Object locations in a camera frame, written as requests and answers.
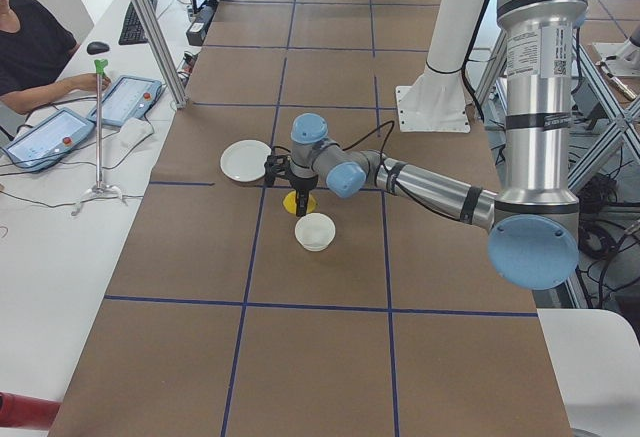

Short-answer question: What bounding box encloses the near teach pendant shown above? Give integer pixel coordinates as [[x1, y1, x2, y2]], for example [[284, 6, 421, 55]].
[[2, 108, 94, 172]]

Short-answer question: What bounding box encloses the white cloth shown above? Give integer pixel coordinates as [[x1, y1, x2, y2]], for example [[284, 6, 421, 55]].
[[118, 118, 153, 149]]

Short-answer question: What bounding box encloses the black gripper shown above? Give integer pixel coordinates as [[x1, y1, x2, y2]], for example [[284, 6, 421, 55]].
[[290, 173, 317, 217]]

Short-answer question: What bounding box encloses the seated person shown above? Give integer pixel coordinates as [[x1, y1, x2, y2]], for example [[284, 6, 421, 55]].
[[1, 0, 97, 115]]

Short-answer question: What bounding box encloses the white bowl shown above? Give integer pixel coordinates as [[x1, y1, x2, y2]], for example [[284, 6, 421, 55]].
[[294, 213, 336, 252]]

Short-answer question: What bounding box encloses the aluminium frame post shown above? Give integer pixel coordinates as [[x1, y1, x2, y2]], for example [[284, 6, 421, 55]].
[[131, 0, 187, 109]]

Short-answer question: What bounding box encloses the metal stand with green clip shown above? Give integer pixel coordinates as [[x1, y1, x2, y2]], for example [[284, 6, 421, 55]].
[[71, 58, 125, 217]]

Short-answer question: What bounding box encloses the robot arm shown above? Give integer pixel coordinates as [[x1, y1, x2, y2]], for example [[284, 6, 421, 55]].
[[285, 0, 588, 290]]

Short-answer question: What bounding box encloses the far teach pendant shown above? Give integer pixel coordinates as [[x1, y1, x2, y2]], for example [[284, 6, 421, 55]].
[[100, 75, 162, 127]]

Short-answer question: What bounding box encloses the black computer mouse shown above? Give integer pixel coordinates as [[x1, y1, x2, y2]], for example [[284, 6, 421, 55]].
[[86, 41, 110, 55]]

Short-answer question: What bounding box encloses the yellow lemon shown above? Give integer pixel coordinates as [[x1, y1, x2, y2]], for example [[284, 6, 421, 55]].
[[283, 191, 317, 216]]

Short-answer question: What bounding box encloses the black box device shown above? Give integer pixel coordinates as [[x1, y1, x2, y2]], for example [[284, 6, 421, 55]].
[[186, 5, 216, 47]]

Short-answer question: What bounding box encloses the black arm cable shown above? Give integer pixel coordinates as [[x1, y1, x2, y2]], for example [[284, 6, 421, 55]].
[[272, 119, 466, 218]]

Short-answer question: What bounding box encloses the white plate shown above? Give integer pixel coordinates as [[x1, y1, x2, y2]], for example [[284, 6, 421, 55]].
[[219, 140, 271, 183]]

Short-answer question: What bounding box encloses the red cylinder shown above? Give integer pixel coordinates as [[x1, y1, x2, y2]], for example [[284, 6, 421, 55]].
[[0, 392, 60, 431]]

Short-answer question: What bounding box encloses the white pedestal column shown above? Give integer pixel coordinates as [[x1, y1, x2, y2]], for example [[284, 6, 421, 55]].
[[396, 0, 485, 133]]

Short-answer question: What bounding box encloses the black keyboard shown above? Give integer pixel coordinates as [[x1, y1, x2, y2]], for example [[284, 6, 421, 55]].
[[118, 3, 148, 46]]

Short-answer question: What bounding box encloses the teach pendant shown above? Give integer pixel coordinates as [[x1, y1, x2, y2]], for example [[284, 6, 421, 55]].
[[100, 75, 162, 127], [2, 108, 94, 172]]

